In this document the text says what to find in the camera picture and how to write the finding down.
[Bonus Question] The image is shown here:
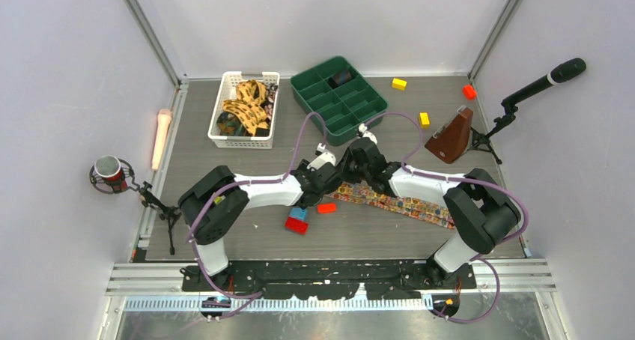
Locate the brown wooden metronome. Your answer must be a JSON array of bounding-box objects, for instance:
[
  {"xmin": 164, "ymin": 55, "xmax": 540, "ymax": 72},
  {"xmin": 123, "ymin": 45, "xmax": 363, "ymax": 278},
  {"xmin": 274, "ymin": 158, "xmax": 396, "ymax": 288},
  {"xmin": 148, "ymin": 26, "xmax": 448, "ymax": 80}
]
[{"xmin": 425, "ymin": 106, "xmax": 473, "ymax": 164}]

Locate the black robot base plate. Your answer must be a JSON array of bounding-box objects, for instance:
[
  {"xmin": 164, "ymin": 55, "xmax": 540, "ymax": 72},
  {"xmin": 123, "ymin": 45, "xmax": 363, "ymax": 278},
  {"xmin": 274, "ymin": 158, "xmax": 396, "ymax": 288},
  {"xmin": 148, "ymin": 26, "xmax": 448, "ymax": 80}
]
[{"xmin": 180, "ymin": 259, "xmax": 476, "ymax": 300}]

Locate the red silver studio microphone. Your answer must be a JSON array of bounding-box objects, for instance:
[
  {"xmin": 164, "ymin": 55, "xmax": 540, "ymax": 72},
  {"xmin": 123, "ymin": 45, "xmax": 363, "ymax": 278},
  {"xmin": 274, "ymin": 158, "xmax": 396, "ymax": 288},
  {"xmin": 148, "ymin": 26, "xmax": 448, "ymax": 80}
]
[{"xmin": 88, "ymin": 155, "xmax": 180, "ymax": 255}]

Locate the green compartment tray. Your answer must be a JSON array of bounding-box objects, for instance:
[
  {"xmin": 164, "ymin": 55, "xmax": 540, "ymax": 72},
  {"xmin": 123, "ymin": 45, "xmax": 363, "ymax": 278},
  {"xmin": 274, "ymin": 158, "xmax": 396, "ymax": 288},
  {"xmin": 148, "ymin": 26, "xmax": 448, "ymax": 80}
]
[{"xmin": 291, "ymin": 55, "xmax": 388, "ymax": 146}]

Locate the white perforated plastic basket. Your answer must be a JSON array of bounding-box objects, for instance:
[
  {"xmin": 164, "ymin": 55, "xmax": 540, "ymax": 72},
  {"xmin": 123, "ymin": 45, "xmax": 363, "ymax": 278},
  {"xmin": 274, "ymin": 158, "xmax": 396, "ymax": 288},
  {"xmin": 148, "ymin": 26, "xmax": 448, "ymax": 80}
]
[{"xmin": 207, "ymin": 71, "xmax": 281, "ymax": 149}]

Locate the colourful shell pattern tie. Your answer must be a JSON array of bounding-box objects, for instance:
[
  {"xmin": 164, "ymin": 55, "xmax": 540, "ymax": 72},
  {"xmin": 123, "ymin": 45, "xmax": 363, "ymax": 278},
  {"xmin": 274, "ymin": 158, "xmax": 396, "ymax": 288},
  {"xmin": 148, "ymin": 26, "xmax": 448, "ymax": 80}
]
[{"xmin": 326, "ymin": 183, "xmax": 455, "ymax": 229}]

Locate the black handheld microphone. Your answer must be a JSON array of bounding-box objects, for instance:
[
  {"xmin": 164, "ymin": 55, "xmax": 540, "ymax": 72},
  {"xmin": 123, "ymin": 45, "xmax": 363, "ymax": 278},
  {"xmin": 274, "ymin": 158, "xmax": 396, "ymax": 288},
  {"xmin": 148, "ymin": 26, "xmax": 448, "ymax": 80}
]
[{"xmin": 501, "ymin": 58, "xmax": 586, "ymax": 114}]

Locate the black microphone tripod stand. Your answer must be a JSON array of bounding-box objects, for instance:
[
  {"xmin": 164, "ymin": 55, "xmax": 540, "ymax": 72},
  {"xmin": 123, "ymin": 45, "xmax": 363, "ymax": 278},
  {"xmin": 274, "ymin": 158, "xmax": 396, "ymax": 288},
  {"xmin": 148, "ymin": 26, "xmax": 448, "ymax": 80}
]
[{"xmin": 466, "ymin": 100, "xmax": 518, "ymax": 165}]

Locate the small orange lego brick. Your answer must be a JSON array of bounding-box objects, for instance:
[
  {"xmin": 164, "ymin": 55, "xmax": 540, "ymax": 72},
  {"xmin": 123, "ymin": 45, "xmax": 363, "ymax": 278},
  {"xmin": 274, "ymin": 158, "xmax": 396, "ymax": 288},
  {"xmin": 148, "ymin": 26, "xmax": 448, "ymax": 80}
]
[{"xmin": 316, "ymin": 203, "xmax": 337, "ymax": 213}]

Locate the rolled dark striped tie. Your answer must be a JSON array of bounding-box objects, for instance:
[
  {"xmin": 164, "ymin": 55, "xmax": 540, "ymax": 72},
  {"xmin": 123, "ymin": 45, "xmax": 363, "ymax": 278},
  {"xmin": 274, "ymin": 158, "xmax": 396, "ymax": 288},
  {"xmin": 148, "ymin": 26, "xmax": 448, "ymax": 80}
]
[{"xmin": 327, "ymin": 69, "xmax": 353, "ymax": 89}]

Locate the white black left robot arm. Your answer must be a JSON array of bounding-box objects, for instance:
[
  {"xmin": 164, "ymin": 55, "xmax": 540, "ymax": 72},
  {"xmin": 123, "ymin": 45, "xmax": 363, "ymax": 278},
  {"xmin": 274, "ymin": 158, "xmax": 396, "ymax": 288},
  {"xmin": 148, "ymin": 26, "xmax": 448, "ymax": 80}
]
[{"xmin": 177, "ymin": 160, "xmax": 343, "ymax": 291}]

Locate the yellow block upright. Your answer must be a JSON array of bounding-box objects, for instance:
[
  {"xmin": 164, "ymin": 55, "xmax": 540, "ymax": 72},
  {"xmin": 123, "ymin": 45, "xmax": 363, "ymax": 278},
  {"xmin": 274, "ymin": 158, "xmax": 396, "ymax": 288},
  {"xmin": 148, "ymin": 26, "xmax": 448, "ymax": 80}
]
[{"xmin": 419, "ymin": 112, "xmax": 431, "ymax": 129}]

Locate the yellow block near tray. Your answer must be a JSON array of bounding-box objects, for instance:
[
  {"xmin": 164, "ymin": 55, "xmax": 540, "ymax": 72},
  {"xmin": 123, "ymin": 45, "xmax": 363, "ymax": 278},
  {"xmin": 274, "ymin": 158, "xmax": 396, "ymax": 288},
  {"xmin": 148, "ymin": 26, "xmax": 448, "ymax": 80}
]
[{"xmin": 391, "ymin": 78, "xmax": 407, "ymax": 91}]

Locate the red lego brick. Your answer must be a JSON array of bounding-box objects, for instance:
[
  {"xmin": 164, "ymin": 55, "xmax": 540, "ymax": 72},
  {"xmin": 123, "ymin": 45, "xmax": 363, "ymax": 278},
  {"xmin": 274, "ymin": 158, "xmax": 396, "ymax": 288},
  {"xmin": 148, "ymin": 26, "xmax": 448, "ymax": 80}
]
[{"xmin": 285, "ymin": 217, "xmax": 309, "ymax": 235}]

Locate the brown green leaf tie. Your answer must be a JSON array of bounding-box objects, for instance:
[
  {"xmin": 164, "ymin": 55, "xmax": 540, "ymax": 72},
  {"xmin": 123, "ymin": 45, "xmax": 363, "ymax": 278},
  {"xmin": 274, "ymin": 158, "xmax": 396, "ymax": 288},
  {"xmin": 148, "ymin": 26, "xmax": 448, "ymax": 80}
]
[{"xmin": 216, "ymin": 112, "xmax": 249, "ymax": 136}]

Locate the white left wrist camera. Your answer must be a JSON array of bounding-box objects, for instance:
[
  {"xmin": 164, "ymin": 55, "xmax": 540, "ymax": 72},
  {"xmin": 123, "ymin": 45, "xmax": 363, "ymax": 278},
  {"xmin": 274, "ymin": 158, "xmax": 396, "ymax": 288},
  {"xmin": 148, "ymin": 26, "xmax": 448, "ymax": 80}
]
[{"xmin": 307, "ymin": 143, "xmax": 336, "ymax": 171}]

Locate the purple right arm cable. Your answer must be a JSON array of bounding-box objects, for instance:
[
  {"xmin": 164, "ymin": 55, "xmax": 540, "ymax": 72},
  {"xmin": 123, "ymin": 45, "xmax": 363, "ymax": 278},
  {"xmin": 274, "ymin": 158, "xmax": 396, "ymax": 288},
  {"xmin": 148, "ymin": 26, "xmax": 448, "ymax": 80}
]
[{"xmin": 359, "ymin": 112, "xmax": 525, "ymax": 325}]

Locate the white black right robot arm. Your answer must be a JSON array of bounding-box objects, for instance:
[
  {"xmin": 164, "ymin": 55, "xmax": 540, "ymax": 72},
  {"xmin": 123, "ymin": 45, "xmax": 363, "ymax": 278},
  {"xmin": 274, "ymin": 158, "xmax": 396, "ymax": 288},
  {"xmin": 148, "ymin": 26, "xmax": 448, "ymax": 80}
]
[{"xmin": 337, "ymin": 138, "xmax": 527, "ymax": 288}]

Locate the orange red block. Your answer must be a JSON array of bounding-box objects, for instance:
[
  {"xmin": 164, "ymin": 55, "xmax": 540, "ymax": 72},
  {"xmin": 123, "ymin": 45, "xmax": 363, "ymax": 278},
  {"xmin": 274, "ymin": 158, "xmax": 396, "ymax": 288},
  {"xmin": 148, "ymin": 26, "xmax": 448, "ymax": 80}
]
[{"xmin": 462, "ymin": 85, "xmax": 478, "ymax": 100}]

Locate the dark floral rose tie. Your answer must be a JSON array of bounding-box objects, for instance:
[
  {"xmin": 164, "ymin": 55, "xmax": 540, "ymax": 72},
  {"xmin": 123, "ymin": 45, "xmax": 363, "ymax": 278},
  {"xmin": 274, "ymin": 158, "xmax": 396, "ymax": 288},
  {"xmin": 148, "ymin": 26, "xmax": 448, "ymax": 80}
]
[{"xmin": 261, "ymin": 83, "xmax": 279, "ymax": 122}]

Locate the yellow beetle pattern tie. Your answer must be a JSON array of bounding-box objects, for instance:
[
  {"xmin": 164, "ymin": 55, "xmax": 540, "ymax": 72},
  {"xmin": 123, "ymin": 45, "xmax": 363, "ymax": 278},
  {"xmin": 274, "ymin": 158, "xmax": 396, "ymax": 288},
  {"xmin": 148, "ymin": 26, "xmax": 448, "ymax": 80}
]
[{"xmin": 222, "ymin": 79, "xmax": 270, "ymax": 136}]

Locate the blue lego brick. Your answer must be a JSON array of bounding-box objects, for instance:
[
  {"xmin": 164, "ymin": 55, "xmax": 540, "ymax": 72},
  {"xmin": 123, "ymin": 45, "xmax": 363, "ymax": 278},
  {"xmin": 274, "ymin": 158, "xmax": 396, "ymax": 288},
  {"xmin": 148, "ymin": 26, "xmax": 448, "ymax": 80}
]
[{"xmin": 289, "ymin": 207, "xmax": 308, "ymax": 222}]

